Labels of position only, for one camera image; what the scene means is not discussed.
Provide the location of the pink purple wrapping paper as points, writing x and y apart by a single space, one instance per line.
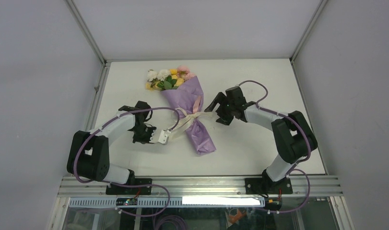
188 99

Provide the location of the cream ribbon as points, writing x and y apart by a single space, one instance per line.
188 119

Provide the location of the white led light bar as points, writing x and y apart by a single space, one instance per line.
198 200

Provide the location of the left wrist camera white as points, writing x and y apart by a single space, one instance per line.
160 136

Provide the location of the aluminium front rail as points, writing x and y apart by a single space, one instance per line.
226 186

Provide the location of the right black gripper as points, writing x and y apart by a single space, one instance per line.
221 99

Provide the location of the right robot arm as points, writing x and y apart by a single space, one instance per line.
293 136

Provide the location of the pink fake flower stem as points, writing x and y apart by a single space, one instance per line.
185 73

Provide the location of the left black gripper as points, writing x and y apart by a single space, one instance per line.
147 140

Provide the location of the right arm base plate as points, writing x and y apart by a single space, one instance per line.
264 186

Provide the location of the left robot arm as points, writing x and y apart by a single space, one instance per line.
89 153

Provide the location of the white fake flower stem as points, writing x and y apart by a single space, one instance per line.
159 76

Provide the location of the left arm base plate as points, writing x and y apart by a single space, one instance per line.
140 185

